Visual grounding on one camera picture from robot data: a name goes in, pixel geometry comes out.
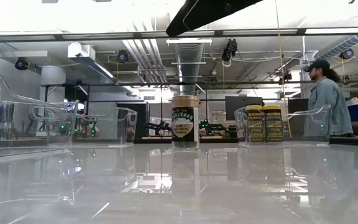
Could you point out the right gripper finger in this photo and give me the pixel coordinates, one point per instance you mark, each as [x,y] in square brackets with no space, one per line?
[204,12]

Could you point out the tan lid furikake jar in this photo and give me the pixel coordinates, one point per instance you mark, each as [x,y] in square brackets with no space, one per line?
[185,124]

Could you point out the yellow lid spice jar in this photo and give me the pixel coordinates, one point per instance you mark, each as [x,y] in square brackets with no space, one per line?
[255,124]
[273,124]

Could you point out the background black robot arm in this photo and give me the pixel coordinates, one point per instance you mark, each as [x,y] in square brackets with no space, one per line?
[211,125]
[157,126]

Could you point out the black monitor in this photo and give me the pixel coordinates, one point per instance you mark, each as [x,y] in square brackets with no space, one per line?
[242,107]

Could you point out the white ceiling unit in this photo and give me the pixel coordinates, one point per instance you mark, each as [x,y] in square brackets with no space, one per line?
[81,51]

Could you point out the white round column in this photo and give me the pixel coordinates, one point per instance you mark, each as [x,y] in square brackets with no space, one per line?
[309,90]

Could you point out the person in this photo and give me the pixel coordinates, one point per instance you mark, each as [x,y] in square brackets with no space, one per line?
[328,96]

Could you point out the clear plastic bin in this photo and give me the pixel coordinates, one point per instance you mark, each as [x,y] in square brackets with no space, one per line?
[26,149]
[110,141]
[306,141]

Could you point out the overhead frame bar with lights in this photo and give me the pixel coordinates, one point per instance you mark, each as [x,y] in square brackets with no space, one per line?
[219,32]

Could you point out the black camera on bracket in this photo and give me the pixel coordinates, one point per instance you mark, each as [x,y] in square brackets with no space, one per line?
[230,49]

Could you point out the grey corrugated ceiling duct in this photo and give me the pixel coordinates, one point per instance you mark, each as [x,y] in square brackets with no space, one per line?
[189,62]

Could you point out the black ceiling-hung camera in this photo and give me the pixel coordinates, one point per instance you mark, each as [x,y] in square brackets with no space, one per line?
[346,53]
[21,63]
[122,56]

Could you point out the spiral ceiling duct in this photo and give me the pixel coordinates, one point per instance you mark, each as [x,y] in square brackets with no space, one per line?
[343,45]

